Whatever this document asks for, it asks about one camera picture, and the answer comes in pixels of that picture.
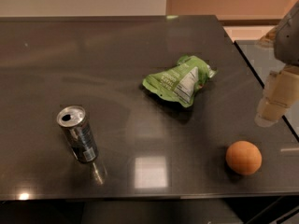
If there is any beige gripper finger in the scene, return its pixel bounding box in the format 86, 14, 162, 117
255, 64, 299, 127
257, 27, 277, 48

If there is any green rice chip bag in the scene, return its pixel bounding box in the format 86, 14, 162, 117
142, 55, 217, 108

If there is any silver redbull can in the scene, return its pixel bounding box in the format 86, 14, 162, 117
56, 105, 98, 163

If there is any orange fruit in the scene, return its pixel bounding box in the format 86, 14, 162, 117
225, 141, 263, 175

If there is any grey side table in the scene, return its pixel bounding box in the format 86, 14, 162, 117
235, 40, 299, 140

